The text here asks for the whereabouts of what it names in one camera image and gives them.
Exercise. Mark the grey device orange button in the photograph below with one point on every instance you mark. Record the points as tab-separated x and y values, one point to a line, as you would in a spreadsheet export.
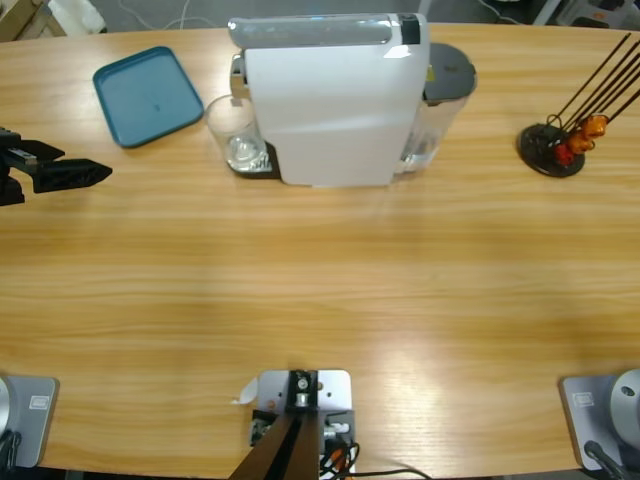
595	17

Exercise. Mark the white furniture leg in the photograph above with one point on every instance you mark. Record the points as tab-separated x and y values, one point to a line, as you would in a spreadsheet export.
545	12

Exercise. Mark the clear drinking glass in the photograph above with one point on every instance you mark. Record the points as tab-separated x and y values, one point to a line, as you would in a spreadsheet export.
240	150

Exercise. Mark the brown cardboard box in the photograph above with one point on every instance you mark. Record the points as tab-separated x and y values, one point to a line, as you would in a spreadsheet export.
15	17

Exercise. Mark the white tape piece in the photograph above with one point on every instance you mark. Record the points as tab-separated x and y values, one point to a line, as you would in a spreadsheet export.
246	392

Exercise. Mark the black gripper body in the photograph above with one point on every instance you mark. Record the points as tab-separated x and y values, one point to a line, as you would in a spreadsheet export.
10	185

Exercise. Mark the clear water tank black lid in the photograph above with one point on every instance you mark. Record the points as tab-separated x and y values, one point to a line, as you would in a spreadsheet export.
450	70

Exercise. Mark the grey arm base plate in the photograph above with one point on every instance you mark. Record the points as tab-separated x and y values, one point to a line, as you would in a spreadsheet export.
580	415
27	420

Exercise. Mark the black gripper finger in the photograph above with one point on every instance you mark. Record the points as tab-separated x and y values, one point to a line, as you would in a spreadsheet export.
42	150
70	175

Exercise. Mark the teal plastic tray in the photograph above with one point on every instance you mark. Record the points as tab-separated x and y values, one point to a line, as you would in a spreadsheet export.
147	95

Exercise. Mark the white capsule coffee machine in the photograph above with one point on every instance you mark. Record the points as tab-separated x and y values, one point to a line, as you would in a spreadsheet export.
330	115

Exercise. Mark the white foam block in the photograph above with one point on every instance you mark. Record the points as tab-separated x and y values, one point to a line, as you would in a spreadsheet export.
80	12

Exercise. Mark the white mounting block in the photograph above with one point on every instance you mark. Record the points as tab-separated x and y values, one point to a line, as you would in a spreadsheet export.
335	395

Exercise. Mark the black capsule holder with rods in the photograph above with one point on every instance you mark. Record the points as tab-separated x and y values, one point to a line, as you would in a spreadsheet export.
537	145

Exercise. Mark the grey coffee machine lever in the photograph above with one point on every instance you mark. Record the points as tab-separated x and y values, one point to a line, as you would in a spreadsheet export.
310	31

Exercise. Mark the red coffee capsule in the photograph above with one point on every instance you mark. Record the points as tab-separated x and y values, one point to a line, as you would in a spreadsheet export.
564	153

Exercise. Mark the dark camera post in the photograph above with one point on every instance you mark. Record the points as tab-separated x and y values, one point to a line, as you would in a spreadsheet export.
290	445

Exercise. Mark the orange coffee capsule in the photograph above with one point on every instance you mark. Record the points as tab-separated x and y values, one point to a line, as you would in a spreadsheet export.
596	125
581	142

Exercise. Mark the metal grate drip tray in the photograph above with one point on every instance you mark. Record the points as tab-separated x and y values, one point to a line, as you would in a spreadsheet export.
272	162

